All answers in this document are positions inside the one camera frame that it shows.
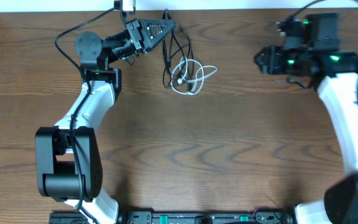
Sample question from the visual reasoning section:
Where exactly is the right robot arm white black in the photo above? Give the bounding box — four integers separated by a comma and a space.
254, 13, 358, 223

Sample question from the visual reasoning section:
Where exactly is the white USB cable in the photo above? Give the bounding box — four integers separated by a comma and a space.
169, 56, 219, 96

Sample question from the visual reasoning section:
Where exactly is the black left camera cable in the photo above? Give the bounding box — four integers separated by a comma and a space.
54, 7, 117, 224

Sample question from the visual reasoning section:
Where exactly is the black USB cable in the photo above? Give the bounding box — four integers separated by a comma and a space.
160, 8, 196, 93

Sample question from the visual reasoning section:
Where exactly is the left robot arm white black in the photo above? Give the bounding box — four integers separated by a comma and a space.
35, 19, 176, 223

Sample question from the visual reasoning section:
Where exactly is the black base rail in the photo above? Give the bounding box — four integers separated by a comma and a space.
48, 210, 295, 224

